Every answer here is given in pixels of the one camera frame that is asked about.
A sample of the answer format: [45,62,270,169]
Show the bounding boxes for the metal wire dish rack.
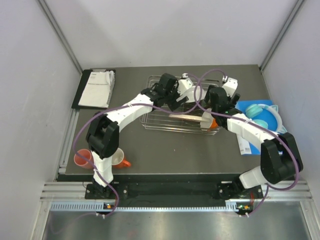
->
[140,75,222,135]

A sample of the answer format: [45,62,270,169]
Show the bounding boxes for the small white bowl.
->
[200,111,218,131]

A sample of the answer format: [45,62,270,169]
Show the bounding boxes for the pink cream floral plate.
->
[169,114,203,122]

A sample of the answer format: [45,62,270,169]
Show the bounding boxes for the orange white mug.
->
[111,148,132,169]

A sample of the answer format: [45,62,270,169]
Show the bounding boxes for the pink plastic cup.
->
[73,149,94,170]

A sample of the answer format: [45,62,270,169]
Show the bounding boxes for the white blue-rimmed plate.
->
[182,85,207,103]

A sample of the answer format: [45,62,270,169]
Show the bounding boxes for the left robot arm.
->
[86,73,194,199]

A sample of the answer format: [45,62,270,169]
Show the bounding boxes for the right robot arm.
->
[204,86,303,198]

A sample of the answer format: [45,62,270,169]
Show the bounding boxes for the teal cat-ear headphones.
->
[245,103,288,134]

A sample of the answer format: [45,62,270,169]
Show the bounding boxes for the blue folder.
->
[235,100,274,155]

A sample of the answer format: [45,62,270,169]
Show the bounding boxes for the black tray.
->
[71,68,116,110]

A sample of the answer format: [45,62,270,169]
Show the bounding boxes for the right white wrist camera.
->
[221,76,238,98]

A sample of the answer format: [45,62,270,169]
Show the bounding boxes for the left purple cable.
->
[72,72,203,218]

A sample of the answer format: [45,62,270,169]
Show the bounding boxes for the aluminium rail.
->
[40,180,313,202]

